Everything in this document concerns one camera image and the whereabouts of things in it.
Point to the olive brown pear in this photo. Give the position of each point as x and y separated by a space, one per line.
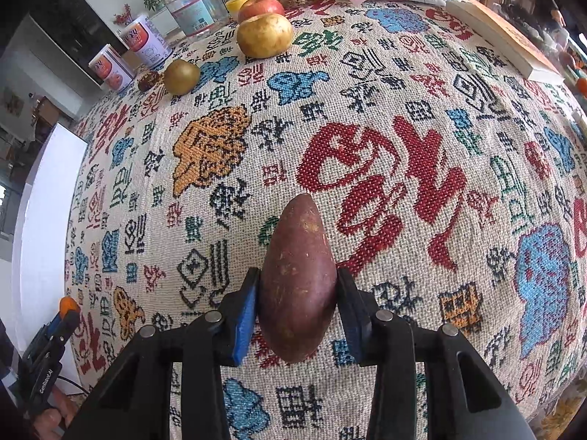
182 77

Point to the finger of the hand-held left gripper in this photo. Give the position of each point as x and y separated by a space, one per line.
57 327

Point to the dark display cabinet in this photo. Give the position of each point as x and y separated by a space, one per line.
91 13

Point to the person's left hand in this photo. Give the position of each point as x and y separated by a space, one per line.
52 419

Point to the white cardboard box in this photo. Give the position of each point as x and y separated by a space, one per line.
50 215

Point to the plump purple sweet potato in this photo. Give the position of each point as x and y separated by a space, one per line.
298 284

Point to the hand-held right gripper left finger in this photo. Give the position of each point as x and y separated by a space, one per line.
245 321

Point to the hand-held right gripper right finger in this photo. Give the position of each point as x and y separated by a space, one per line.
351 321

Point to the dried red date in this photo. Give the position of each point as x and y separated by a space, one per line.
150 81

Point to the printed woven tablecloth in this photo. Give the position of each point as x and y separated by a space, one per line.
367 101

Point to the glass jar with blue label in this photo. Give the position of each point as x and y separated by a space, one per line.
195 9

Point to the paperback book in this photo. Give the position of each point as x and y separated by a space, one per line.
504 36

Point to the red flower bouquet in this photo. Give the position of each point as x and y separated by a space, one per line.
123 14

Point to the small yellow jar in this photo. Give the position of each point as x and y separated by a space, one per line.
236 3

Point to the red apple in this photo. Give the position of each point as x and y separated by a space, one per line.
261 7

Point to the pink purple tin can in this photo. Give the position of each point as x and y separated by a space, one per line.
110 71
142 39

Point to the yellow pear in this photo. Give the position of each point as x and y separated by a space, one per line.
263 34

